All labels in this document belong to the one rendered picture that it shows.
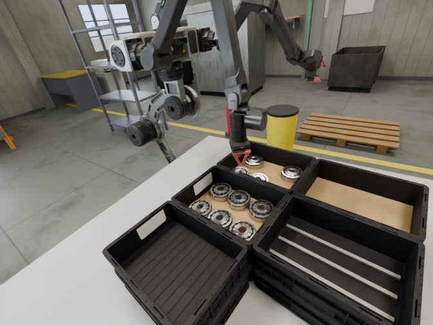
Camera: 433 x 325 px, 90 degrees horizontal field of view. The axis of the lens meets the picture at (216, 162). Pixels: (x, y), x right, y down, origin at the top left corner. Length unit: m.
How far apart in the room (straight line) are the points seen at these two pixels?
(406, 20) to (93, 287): 6.47
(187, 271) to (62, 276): 0.59
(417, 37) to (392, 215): 5.61
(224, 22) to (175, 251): 0.78
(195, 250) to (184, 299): 0.17
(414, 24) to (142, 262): 6.31
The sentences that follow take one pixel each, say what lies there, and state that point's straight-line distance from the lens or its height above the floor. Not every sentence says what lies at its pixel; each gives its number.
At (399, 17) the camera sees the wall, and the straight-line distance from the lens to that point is 6.43.
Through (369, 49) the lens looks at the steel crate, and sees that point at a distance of 6.30.
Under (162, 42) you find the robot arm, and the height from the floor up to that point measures 1.49.
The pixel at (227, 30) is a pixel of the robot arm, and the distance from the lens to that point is 0.74.
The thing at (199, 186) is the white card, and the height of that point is 0.89.
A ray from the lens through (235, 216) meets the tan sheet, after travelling 0.94.
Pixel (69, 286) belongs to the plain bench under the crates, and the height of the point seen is 0.70.
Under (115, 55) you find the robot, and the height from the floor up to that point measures 1.45.
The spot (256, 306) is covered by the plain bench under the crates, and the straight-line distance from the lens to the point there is 0.89.
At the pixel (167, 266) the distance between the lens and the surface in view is 0.86.
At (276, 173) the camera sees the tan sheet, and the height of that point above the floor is 0.83.
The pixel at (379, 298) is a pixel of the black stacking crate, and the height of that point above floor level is 0.83.
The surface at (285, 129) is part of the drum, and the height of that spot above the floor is 0.41.
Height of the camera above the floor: 1.52
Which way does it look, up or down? 33 degrees down
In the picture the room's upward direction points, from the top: 8 degrees counter-clockwise
